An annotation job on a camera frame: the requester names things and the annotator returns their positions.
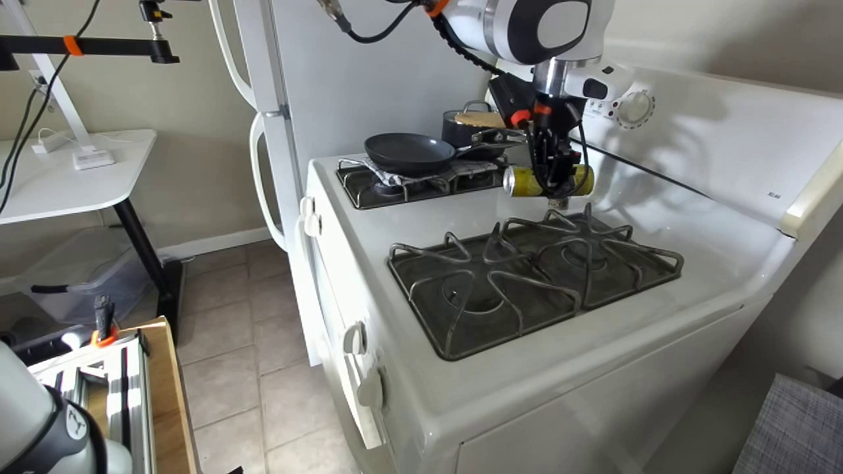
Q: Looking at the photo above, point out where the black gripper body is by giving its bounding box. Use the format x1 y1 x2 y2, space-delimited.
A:
513 93 589 157

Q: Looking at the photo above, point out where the white grey robot base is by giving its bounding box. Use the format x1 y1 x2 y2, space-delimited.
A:
0 340 136 474

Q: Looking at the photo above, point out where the white gas stove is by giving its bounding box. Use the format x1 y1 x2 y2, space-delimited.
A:
294 60 843 474

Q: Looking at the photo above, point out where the white stove knob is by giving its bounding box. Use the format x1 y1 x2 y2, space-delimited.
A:
339 318 372 359
352 366 391 413
298 196 323 242

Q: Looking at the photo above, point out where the round wooden lid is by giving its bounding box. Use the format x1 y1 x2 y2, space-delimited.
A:
452 109 531 135

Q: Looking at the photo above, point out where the dark grey cooking pot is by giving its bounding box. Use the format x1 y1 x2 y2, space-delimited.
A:
439 97 531 152

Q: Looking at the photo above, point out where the black burner grate under pan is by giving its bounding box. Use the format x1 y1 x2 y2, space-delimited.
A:
334 155 531 214

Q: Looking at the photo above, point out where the bare black burner grate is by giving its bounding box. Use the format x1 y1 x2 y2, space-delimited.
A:
385 205 688 364

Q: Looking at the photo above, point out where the dark grey frying pan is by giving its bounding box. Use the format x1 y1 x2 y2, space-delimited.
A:
362 129 513 179

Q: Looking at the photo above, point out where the white refrigerator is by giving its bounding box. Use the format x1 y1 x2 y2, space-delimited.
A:
202 0 535 369

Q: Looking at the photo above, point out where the grey checkered mat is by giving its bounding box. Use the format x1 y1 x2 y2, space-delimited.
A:
729 372 843 474

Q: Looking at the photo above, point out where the wooden crate with metal rails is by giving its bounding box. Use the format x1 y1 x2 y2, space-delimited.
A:
23 315 202 474

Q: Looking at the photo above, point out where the black bar with orange tape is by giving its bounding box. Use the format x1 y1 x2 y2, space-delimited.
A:
0 32 185 73

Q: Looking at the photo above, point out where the orange black clamp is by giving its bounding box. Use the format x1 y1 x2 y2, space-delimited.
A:
88 304 124 352

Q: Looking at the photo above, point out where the clear plastic storage bin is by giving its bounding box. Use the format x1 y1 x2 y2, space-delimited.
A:
0 223 163 334

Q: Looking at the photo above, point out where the white table with black leg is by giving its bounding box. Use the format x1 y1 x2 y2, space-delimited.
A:
0 127 185 348

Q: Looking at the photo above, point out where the black wrist camera orange accent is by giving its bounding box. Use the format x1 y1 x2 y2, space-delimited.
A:
484 72 541 127

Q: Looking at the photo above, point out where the white camera stand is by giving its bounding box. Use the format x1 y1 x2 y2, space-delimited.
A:
0 0 118 173

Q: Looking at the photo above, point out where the thin black hanging cable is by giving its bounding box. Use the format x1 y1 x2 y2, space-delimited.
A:
0 0 105 215

